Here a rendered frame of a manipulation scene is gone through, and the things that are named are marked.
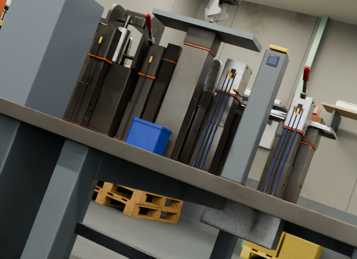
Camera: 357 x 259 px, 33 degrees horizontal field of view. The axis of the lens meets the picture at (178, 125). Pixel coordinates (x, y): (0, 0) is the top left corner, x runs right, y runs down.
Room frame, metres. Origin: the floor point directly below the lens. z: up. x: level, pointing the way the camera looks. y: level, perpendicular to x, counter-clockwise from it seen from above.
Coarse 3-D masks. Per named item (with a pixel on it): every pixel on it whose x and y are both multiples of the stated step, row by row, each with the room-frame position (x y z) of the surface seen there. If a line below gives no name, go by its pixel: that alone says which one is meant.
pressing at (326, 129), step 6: (126, 66) 2.40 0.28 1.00; (240, 102) 2.17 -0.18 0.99; (246, 102) 2.16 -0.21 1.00; (240, 108) 2.36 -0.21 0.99; (270, 114) 2.24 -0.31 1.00; (276, 114) 2.12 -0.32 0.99; (282, 114) 2.11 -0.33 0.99; (276, 120) 2.31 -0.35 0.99; (312, 126) 2.17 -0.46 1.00; (318, 126) 2.07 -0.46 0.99; (324, 126) 2.06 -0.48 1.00; (324, 132) 2.20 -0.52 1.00; (330, 132) 2.15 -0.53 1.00; (330, 138) 2.23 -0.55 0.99; (336, 138) 2.18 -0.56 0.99
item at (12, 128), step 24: (0, 120) 1.74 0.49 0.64; (0, 144) 1.72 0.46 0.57; (24, 144) 1.75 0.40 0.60; (48, 144) 1.85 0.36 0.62; (0, 168) 1.71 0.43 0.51; (24, 168) 1.79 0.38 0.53; (48, 168) 1.89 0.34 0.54; (0, 192) 1.73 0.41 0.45; (24, 192) 1.83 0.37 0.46; (0, 216) 1.76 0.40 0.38; (24, 216) 1.87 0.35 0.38; (0, 240) 1.80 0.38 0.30; (24, 240) 1.91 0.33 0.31
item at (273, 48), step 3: (270, 45) 1.88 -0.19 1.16; (273, 45) 1.88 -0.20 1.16; (270, 48) 1.88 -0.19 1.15; (273, 48) 1.88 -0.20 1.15; (276, 48) 1.87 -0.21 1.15; (279, 48) 1.87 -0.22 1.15; (282, 48) 1.86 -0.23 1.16; (285, 48) 1.86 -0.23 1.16; (279, 51) 1.88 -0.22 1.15; (282, 51) 1.87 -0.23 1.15; (285, 51) 1.86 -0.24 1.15; (288, 54) 1.90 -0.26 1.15
